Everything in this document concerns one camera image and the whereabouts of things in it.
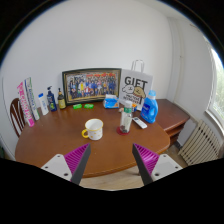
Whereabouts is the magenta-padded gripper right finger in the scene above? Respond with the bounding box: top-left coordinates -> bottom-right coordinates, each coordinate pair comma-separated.
131,143 -> 184,186

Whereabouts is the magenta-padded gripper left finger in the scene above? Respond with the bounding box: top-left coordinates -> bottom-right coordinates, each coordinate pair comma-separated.
41,143 -> 92,186

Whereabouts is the clear green-labelled drink bottle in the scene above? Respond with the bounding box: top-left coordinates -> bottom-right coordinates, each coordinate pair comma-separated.
118,100 -> 134,135

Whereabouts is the white remote control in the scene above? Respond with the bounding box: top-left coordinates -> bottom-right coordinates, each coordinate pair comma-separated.
131,116 -> 148,130

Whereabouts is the brown wooden side table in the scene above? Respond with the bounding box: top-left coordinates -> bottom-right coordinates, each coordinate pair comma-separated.
154,98 -> 191,146

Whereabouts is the blue detergent bottle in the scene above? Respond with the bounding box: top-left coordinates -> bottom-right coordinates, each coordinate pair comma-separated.
139,89 -> 159,125

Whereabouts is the white lotion bottle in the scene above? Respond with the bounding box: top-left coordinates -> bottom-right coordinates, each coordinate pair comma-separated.
37,92 -> 50,116

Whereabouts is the dark bottle with yellow label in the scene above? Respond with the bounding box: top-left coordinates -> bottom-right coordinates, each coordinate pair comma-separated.
57,87 -> 67,110

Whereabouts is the dark blue pump bottle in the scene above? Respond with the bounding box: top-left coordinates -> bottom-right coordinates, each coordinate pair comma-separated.
46,85 -> 58,113

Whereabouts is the dark wooden chair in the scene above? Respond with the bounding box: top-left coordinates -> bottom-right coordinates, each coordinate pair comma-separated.
9,97 -> 26,138

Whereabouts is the pink tall tube box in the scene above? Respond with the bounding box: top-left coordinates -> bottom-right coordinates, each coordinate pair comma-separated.
16,81 -> 35,128

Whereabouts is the white tall tube box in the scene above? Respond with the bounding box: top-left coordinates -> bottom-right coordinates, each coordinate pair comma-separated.
23,76 -> 41,122

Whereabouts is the framed group photo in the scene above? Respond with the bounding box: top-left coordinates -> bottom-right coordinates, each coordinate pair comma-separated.
61,67 -> 123,106

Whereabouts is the white paper gift bag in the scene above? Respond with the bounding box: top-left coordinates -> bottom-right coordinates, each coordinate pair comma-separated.
118,59 -> 154,112

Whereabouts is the window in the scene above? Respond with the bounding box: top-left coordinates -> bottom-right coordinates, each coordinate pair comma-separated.
204,46 -> 224,128

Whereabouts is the white mug with yellow handle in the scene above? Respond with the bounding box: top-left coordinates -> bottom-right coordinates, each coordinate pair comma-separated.
81,118 -> 105,141

